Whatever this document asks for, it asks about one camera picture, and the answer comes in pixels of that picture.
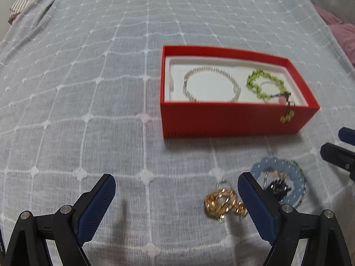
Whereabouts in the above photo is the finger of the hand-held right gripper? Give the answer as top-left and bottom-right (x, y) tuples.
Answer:
(320, 142), (355, 184)
(339, 127), (355, 145)

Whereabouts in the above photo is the white box insert tray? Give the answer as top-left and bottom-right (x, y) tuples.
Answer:
(164, 57), (309, 107)

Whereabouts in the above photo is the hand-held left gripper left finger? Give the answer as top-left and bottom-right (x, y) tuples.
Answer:
(0, 173), (116, 266)

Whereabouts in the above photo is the black bead jewelry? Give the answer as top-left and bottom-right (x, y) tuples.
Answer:
(263, 179), (291, 200)

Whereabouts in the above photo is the pink cloth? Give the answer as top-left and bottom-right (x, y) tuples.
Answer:
(312, 3), (355, 68)

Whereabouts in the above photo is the gold chain jewelry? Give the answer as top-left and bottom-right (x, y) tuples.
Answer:
(204, 188), (249, 223)

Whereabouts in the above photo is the green bead bracelet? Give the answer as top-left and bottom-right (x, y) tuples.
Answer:
(246, 69), (296, 123)

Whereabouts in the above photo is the striped pillow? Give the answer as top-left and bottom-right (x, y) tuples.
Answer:
(8, 0), (68, 24)

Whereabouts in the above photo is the pearl bead bracelet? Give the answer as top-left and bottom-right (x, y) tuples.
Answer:
(181, 66), (241, 103)

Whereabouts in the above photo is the grey checked bedspread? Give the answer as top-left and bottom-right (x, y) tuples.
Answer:
(0, 0), (355, 266)

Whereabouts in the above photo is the red cardboard box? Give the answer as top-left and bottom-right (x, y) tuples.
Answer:
(160, 45), (321, 140)

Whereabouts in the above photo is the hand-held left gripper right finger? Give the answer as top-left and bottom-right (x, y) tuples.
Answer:
(238, 172), (355, 266)

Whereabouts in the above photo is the light blue bead bracelet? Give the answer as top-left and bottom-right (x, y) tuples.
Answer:
(251, 156), (307, 208)

